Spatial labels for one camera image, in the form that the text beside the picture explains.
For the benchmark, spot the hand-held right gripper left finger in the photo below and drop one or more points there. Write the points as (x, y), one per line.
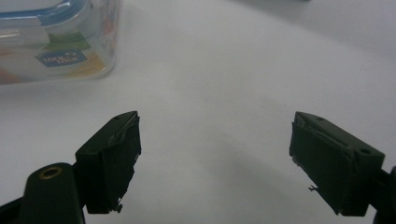
(107, 161)

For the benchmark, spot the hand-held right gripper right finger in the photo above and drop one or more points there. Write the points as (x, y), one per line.
(336, 161)

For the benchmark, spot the clear plastic storage container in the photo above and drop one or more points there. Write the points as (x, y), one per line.
(56, 40)

